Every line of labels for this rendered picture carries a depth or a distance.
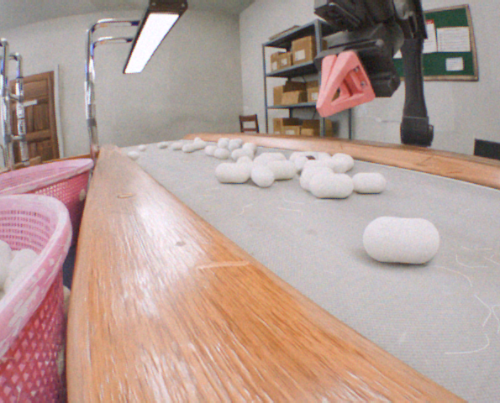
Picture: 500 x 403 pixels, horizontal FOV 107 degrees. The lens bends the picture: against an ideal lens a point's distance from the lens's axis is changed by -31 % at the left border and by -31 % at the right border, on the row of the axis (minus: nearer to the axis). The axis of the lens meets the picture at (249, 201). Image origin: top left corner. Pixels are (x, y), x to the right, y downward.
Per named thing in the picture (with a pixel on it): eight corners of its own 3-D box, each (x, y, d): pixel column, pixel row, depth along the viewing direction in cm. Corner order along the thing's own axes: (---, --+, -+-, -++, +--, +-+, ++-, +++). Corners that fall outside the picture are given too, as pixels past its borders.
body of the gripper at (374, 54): (376, 45, 23) (397, 21, 24) (313, 58, 32) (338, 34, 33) (397, 93, 26) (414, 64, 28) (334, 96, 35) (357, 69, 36)
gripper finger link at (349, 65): (321, 86, 24) (360, 43, 25) (277, 91, 30) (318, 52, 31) (350, 137, 27) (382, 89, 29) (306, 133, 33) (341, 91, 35)
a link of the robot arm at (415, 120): (426, 144, 54) (418, 12, 42) (401, 142, 59) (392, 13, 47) (428, 141, 59) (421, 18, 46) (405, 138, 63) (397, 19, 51)
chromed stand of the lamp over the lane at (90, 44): (150, 167, 86) (142, 38, 73) (162, 175, 69) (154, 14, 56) (95, 176, 77) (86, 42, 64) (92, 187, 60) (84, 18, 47)
